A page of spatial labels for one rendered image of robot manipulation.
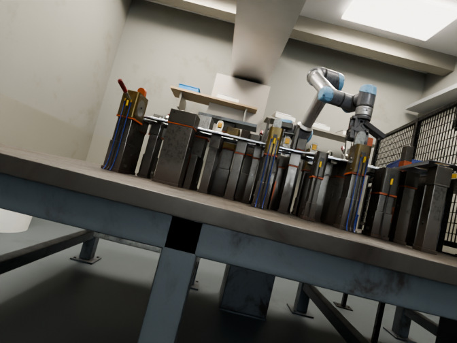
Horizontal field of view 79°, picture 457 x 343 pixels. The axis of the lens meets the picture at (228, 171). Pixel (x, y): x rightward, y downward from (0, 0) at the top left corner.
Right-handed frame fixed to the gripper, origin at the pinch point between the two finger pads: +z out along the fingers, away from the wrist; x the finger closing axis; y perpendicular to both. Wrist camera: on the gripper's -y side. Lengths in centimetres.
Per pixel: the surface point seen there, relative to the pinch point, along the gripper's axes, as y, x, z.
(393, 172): -7.4, 18.5, 6.0
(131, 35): 295, -288, -186
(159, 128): 98, -2, 5
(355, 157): 8.2, 19.7, 3.5
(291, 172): 29.0, 0.6, 12.6
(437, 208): -15.4, 35.2, 17.9
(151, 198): 64, 76, 33
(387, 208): -8.1, 17.5, 20.3
